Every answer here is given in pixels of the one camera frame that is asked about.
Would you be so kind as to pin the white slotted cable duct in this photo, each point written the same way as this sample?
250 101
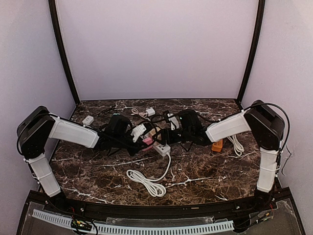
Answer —
116 226

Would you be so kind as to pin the pink plug adapter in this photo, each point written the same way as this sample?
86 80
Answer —
147 141

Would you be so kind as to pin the white power strip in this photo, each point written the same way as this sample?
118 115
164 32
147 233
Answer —
163 150

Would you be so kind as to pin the beige cube socket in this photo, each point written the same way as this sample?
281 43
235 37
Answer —
154 133

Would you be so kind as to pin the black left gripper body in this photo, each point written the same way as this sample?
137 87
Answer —
133 144

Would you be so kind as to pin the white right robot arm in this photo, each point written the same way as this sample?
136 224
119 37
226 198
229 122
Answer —
269 129

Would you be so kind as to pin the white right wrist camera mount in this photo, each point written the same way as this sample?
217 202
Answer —
173 121

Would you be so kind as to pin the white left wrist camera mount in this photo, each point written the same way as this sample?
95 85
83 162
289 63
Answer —
138 131

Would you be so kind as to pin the white usb charger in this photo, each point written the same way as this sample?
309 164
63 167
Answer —
150 112

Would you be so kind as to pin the white adapter plug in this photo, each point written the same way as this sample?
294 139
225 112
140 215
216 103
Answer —
88 120

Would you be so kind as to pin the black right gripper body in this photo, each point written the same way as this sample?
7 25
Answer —
165 133

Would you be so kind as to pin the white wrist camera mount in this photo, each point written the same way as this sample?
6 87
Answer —
173 121
138 131

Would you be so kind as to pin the orange power strip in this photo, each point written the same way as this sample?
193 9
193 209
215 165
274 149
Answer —
217 146

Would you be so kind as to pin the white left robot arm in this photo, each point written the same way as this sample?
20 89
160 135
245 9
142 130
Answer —
41 125

